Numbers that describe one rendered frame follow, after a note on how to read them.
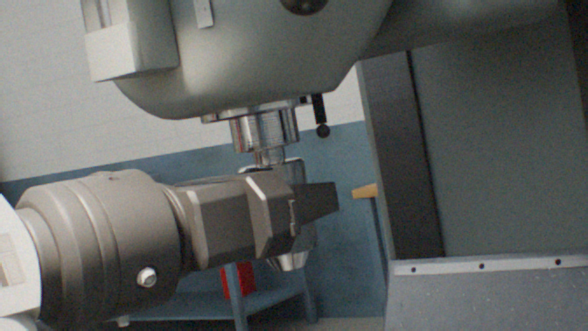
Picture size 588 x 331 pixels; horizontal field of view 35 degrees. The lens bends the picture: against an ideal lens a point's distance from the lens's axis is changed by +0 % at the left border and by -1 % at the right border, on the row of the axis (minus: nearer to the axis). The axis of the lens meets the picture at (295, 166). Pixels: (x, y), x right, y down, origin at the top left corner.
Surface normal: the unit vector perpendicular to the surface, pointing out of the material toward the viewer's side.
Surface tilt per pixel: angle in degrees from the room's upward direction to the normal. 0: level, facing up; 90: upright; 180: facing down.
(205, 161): 90
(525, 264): 63
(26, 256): 67
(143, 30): 90
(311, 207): 90
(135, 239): 85
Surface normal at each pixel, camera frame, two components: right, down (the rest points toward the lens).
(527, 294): -0.61, -0.31
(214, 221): 0.62, -0.07
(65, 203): 0.31, -0.75
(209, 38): -0.32, 0.26
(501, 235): -0.60, 0.15
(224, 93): 0.02, 0.76
